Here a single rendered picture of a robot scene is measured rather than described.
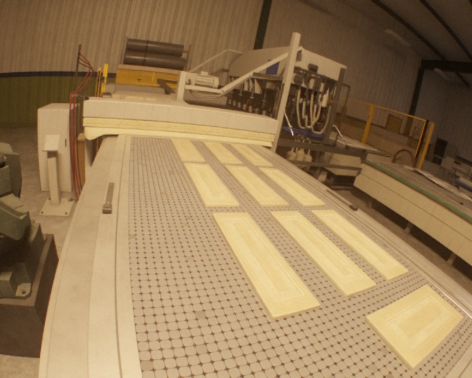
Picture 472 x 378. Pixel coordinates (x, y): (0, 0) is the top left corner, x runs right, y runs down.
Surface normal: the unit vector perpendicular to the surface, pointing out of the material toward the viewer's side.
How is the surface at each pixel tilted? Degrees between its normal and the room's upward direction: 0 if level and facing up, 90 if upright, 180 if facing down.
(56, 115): 90
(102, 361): 0
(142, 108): 90
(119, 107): 90
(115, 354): 0
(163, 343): 0
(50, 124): 90
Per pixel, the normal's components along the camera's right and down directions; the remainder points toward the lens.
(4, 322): 0.38, 0.41
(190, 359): 0.18, -0.91
